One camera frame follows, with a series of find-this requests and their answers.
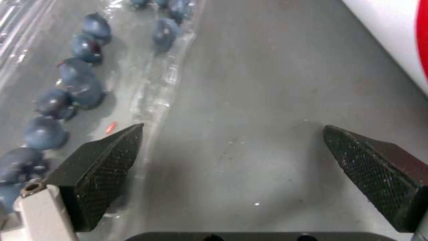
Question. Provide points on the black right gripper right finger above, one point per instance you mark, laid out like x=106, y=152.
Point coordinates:
x=374, y=173

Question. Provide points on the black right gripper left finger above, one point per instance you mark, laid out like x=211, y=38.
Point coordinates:
x=100, y=170

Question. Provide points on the clear plastic takeout container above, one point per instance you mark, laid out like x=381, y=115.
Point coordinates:
x=140, y=82

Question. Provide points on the white and red takeout bag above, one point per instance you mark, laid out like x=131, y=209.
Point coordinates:
x=384, y=37

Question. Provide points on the small orange crumb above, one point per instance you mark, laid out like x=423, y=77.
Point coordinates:
x=111, y=127

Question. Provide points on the blueberry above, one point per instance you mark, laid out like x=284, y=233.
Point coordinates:
x=45, y=134
x=180, y=10
x=97, y=26
x=87, y=94
x=18, y=163
x=8, y=195
x=165, y=32
x=53, y=103
x=83, y=47
x=73, y=69

